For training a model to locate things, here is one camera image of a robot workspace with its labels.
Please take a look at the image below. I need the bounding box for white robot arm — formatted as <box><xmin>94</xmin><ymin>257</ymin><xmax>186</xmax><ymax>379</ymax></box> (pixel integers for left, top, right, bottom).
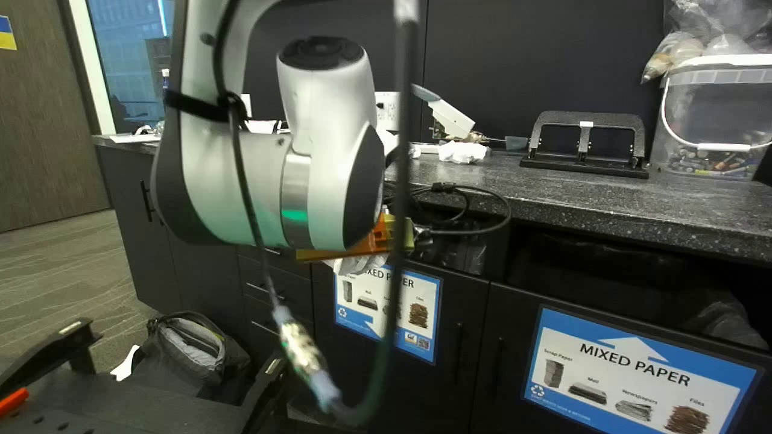
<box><xmin>151</xmin><ymin>0</ymin><xmax>387</xmax><ymax>251</ymax></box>

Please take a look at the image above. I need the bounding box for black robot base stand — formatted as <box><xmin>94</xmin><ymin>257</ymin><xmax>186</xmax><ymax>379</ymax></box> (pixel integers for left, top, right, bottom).
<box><xmin>0</xmin><ymin>319</ymin><xmax>284</xmax><ymax>434</ymax></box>

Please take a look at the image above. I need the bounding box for left mixed paper bin label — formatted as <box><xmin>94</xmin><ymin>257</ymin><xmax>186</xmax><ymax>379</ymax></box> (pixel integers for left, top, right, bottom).
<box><xmin>332</xmin><ymin>263</ymin><xmax>442</xmax><ymax>365</ymax></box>

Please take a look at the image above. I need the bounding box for mixed paper bin label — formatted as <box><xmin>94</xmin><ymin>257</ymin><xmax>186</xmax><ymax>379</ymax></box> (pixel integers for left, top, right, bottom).
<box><xmin>332</xmin><ymin>263</ymin><xmax>442</xmax><ymax>365</ymax></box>
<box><xmin>524</xmin><ymin>308</ymin><xmax>757</xmax><ymax>434</ymax></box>

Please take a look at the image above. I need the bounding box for right mixed paper bin label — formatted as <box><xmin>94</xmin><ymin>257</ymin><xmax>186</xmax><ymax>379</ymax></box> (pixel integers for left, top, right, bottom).
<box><xmin>524</xmin><ymin>308</ymin><xmax>757</xmax><ymax>434</ymax></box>

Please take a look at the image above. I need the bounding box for crumpled white paper right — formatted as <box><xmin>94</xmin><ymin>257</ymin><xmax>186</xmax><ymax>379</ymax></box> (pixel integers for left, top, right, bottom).
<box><xmin>410</xmin><ymin>142</ymin><xmax>488</xmax><ymax>164</ymax></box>

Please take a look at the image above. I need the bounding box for black cabinet drawer unit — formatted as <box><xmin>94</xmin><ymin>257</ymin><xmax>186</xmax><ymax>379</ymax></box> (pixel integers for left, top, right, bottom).
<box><xmin>237</xmin><ymin>248</ymin><xmax>313</xmax><ymax>365</ymax></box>

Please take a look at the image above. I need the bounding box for dark grey backpack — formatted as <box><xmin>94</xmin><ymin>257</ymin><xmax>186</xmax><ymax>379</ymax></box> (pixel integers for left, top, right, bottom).
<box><xmin>147</xmin><ymin>312</ymin><xmax>252</xmax><ymax>386</ymax></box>

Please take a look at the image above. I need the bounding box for black hole punch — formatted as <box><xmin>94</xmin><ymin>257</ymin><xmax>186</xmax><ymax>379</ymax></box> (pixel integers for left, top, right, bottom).
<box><xmin>521</xmin><ymin>111</ymin><xmax>648</xmax><ymax>179</ymax></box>

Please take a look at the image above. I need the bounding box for clear plastic container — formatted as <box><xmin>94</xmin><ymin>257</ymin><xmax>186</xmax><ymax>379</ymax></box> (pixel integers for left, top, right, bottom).
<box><xmin>652</xmin><ymin>54</ymin><xmax>772</xmax><ymax>181</ymax></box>

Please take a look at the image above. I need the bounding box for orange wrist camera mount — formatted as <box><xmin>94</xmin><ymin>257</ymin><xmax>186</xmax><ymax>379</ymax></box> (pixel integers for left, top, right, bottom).
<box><xmin>294</xmin><ymin>215</ymin><xmax>395</xmax><ymax>263</ymax></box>

